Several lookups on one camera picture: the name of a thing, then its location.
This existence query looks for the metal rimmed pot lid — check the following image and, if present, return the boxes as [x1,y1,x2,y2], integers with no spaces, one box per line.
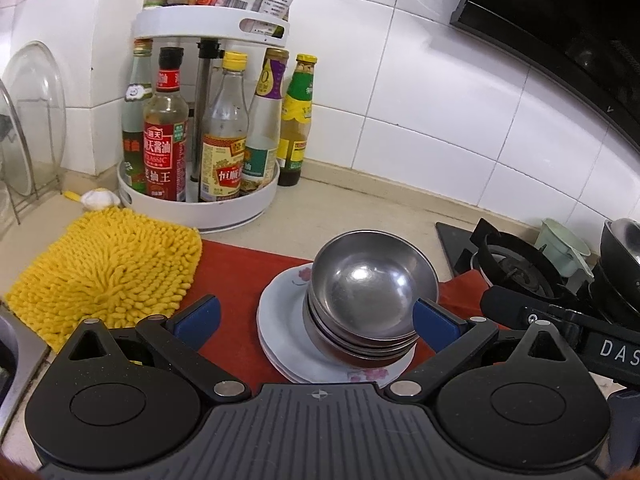
[0,82,35,196]

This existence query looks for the green plastic funnel cup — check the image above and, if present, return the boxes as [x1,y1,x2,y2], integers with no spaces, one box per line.
[535,219,593,278]

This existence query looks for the yellow label oil bottle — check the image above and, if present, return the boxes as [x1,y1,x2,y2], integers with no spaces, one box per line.
[277,53,317,186]

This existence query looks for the black range hood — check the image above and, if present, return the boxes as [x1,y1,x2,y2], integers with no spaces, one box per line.
[450,0,639,146]

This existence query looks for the green glass bottle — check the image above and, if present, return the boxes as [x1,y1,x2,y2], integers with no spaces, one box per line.
[122,39,153,194]

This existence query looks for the yellow label vinegar bottle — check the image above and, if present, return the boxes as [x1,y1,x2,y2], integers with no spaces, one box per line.
[198,50,250,203]

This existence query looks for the black gas stove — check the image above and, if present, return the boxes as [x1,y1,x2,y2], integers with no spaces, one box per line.
[436,219,600,318]

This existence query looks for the wire lid rack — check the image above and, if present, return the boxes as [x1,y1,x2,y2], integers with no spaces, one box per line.
[1,96,65,222]

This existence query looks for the white floral plate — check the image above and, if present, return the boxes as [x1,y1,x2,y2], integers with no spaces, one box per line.
[256,262,416,387]

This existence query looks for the green label seafood sauce bottle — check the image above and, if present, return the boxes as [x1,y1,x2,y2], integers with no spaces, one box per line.
[240,48,288,195]

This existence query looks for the white rotating condiment rack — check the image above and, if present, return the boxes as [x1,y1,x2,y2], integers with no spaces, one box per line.
[117,6,288,233]

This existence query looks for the black wok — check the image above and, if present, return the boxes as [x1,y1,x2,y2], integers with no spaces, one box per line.
[593,218,639,330]

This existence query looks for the red label soy sauce bottle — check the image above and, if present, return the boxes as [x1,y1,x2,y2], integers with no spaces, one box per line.
[143,47,189,202]

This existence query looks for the glass pot lid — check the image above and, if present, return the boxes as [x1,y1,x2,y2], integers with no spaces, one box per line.
[1,41,66,196]

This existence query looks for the red table mat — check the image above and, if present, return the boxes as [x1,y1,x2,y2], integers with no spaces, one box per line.
[177,237,494,394]

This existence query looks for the steel bowl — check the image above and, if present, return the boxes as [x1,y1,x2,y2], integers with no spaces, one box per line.
[305,286,418,356]
[303,306,418,368]
[309,230,439,344]

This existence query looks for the yellow chenille mat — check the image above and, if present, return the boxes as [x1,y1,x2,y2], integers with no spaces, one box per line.
[6,207,203,352]

